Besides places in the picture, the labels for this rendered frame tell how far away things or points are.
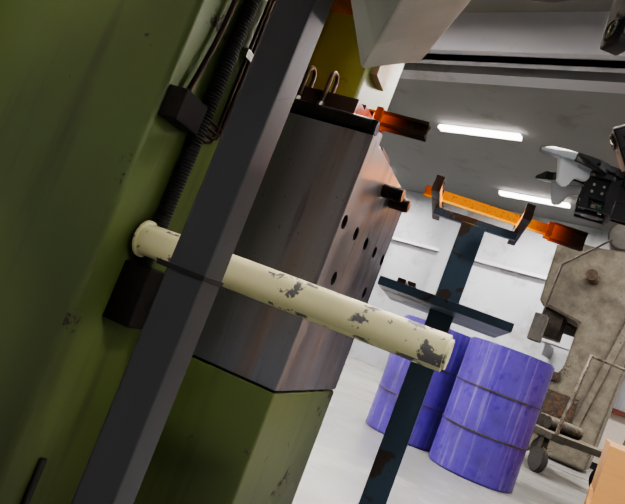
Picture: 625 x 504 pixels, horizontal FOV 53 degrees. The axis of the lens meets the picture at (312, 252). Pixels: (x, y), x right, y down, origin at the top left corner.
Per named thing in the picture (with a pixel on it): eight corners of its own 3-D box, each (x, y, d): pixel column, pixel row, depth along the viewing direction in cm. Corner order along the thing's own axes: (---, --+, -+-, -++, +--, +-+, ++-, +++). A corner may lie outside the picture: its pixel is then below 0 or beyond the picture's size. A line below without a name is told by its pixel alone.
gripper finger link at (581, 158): (581, 159, 100) (622, 181, 103) (584, 150, 101) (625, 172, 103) (561, 162, 105) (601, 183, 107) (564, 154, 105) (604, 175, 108)
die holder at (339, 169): (335, 389, 135) (407, 198, 139) (275, 391, 99) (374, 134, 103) (129, 301, 154) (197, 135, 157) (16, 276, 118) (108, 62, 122)
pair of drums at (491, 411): (496, 495, 359) (544, 357, 366) (339, 416, 427) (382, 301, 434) (530, 492, 416) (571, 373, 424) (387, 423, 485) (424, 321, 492)
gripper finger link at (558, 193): (527, 199, 117) (571, 203, 109) (537, 170, 117) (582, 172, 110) (536, 206, 119) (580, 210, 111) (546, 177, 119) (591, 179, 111)
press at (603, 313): (606, 477, 759) (681, 254, 784) (584, 477, 656) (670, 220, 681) (487, 425, 855) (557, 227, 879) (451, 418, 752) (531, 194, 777)
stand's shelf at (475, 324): (494, 338, 170) (496, 331, 170) (511, 332, 131) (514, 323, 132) (390, 299, 177) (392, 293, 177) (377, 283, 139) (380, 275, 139)
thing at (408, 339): (443, 377, 75) (458, 335, 75) (439, 376, 70) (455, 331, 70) (147, 259, 89) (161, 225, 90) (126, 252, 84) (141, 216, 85)
